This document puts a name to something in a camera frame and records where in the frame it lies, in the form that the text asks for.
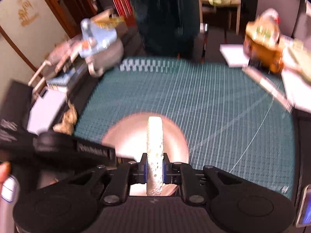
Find white bowl red rim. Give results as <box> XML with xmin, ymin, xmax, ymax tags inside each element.
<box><xmin>100</xmin><ymin>112</ymin><xmax>190</xmax><ymax>197</ymax></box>

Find beige oval sponge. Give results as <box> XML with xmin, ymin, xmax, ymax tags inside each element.
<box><xmin>147</xmin><ymin>116</ymin><xmax>163</xmax><ymax>196</ymax></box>

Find person left hand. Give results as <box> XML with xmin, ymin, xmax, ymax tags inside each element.
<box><xmin>1</xmin><ymin>162</ymin><xmax>20</xmax><ymax>232</ymax></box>

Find crumpled brown paper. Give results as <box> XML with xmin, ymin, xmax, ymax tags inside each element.
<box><xmin>53</xmin><ymin>101</ymin><xmax>78</xmax><ymax>135</ymax></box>

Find green cutting mat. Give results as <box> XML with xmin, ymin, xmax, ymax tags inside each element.
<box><xmin>74</xmin><ymin>58</ymin><xmax>295</xmax><ymax>198</ymax></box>

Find blue hat white teapot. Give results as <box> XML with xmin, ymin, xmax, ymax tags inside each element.
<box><xmin>79</xmin><ymin>18</ymin><xmax>124</xmax><ymax>77</ymax></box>

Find white pen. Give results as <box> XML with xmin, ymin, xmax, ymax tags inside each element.
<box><xmin>241</xmin><ymin>66</ymin><xmax>293</xmax><ymax>113</ymax></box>

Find smartphone with lit screen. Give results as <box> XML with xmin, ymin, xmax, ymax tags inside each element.
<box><xmin>294</xmin><ymin>184</ymin><xmax>311</xmax><ymax>228</ymax></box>

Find white card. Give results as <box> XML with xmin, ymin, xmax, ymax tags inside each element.
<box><xmin>219</xmin><ymin>44</ymin><xmax>249</xmax><ymax>68</ymax></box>

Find white paper stack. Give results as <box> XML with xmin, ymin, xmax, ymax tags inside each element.
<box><xmin>281</xmin><ymin>71</ymin><xmax>310</xmax><ymax>112</ymax></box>

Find orange pig teapot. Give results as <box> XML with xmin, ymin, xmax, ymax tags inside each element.
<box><xmin>244</xmin><ymin>8</ymin><xmax>284</xmax><ymax>74</ymax></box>

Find red box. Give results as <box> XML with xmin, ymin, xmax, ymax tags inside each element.
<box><xmin>112</xmin><ymin>0</ymin><xmax>136</xmax><ymax>26</ymax></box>

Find pale green container lid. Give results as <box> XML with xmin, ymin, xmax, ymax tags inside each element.
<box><xmin>279</xmin><ymin>36</ymin><xmax>310</xmax><ymax>85</ymax></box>

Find wooden stool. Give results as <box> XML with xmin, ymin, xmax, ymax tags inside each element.
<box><xmin>199</xmin><ymin>0</ymin><xmax>241</xmax><ymax>35</ymax></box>

